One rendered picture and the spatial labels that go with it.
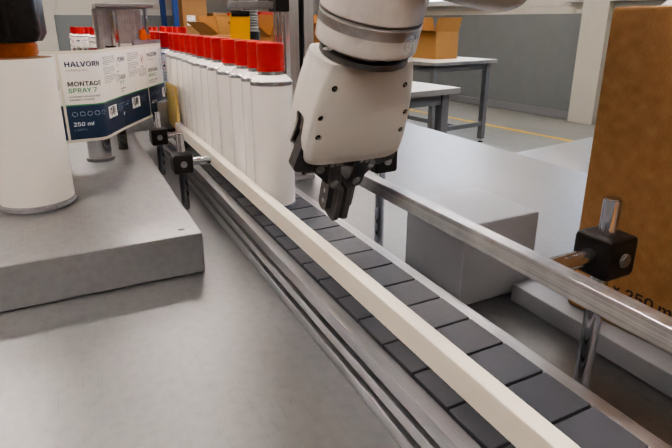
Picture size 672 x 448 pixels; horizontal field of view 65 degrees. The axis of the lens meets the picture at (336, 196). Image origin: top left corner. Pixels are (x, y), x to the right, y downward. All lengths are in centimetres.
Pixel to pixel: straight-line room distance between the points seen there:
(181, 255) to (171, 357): 16
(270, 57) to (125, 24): 65
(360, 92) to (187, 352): 27
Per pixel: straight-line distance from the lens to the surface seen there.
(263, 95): 64
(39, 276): 62
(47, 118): 74
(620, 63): 50
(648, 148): 49
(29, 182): 75
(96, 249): 61
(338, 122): 45
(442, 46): 513
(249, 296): 58
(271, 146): 65
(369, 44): 41
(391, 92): 46
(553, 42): 702
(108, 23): 126
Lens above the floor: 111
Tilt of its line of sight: 18 degrees down
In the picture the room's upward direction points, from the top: straight up
